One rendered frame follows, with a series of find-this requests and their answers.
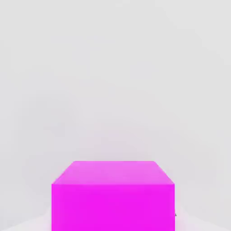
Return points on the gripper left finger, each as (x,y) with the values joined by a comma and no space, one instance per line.
(39,224)

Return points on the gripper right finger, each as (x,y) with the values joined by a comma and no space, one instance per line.
(187,225)

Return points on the small magenta cube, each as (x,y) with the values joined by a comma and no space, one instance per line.
(113,202)

